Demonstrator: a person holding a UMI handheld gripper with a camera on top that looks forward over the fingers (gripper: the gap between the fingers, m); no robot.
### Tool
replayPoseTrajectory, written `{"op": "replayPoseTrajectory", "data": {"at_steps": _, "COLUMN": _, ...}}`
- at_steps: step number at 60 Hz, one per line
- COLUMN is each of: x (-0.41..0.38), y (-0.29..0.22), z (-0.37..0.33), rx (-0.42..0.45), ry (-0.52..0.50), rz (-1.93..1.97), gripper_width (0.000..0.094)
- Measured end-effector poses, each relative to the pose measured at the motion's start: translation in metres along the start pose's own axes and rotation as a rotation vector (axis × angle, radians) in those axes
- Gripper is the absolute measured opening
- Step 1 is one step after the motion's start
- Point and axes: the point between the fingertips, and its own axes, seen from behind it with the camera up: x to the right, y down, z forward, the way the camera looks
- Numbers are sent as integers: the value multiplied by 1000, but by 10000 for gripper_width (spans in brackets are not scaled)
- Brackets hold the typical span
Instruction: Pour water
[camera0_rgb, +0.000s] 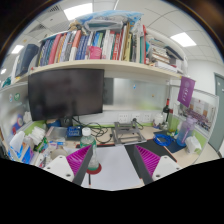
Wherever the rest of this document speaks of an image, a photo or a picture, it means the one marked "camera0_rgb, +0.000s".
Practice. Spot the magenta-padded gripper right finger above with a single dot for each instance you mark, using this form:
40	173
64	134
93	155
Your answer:
166	164

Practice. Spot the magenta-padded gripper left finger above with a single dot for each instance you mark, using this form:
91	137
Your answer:
59	165

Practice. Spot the black desk mat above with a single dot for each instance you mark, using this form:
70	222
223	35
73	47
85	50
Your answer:
156	148

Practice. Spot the clear plastic box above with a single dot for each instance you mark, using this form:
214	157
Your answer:
56	132

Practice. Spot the white tissue pack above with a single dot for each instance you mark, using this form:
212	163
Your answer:
193	144

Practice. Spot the small blue box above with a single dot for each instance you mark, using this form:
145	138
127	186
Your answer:
74	132

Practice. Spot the flat round red coaster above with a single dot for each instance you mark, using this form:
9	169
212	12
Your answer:
96	170

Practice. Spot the stack of white tissues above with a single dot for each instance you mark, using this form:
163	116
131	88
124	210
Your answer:
37	134

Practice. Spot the blue tissue box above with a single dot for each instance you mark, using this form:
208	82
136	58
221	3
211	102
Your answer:
23	151

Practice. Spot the white jar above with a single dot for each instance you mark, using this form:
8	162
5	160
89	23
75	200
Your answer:
159	120

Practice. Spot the grey metal laptop stand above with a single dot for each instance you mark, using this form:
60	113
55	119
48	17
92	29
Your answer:
128	135

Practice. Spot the dark wine bottle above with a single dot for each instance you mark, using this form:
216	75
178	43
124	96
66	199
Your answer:
166	111

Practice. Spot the group photo poster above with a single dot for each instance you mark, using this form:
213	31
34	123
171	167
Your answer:
200	113

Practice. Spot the black computer monitor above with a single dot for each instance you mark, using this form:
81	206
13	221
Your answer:
65	95

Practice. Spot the grey door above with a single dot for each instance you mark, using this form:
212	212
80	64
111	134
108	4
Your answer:
217	113

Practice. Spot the purple hanging pennant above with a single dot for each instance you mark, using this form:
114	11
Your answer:
186	91

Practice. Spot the ceiling lights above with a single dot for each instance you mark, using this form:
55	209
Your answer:
78	10

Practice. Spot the white wall socket row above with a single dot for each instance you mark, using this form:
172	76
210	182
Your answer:
133	117

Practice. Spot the wall shelf with books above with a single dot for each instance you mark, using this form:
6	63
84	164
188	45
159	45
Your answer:
106	65

